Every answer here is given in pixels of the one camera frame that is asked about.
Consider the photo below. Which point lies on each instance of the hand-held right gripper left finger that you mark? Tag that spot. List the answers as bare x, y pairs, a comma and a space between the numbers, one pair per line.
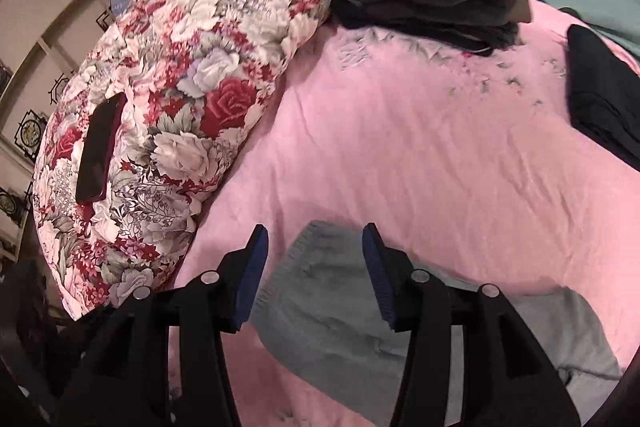
250, 279

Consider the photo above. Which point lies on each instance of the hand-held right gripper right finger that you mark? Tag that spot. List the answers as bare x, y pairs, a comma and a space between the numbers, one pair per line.
381, 279

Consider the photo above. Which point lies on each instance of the grey pants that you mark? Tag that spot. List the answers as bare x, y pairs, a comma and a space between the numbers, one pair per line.
325, 322

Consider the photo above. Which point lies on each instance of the pink floral bedsheet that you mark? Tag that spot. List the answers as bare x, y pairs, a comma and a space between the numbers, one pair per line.
425, 157

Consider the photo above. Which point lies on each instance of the red and white floral quilt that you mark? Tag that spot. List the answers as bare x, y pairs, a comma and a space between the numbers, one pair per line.
215, 57

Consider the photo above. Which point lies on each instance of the folded black garment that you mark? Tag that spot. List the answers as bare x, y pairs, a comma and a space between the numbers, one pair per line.
605, 97

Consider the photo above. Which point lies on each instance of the cream panelled wooden furniture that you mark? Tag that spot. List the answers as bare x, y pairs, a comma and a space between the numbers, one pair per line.
35, 57

